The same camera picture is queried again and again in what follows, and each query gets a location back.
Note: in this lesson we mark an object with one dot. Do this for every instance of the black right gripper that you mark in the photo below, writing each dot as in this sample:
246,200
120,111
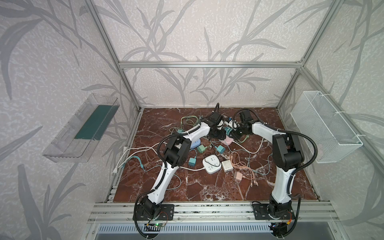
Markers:
236,132

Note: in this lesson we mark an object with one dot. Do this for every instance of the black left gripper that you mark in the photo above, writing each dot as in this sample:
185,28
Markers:
218,132

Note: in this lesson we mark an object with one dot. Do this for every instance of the teal charger plug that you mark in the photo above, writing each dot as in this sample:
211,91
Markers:
221,149
192,162

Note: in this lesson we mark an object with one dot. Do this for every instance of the blue power strip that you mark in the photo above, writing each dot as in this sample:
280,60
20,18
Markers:
195,144

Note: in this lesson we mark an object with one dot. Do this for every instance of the light green charger plug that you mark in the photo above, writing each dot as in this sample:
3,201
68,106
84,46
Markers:
201,149

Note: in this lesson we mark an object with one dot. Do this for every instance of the white power strip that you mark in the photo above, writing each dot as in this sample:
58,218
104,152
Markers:
212,164

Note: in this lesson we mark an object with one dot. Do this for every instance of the white charger plug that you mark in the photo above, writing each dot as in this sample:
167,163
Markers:
227,166

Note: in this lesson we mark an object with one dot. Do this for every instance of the pink charger plug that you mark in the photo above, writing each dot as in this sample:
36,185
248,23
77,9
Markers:
238,176

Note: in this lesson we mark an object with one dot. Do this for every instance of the pink power strip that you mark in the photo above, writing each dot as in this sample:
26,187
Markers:
227,141

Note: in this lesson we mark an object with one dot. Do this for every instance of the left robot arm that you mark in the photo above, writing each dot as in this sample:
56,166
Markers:
173,150

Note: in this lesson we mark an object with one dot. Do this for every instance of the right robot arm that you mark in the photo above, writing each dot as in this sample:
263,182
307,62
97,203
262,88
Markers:
287,153

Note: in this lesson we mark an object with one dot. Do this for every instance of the white wire mesh basket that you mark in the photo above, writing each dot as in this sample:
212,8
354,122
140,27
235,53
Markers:
316,117

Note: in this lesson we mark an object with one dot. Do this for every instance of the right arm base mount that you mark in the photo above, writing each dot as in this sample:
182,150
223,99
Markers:
273,211

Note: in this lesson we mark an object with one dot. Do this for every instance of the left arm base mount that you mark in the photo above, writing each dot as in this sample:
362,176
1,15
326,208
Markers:
162,212

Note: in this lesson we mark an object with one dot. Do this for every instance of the clear plastic wall shelf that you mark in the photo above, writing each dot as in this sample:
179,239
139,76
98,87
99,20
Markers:
79,138

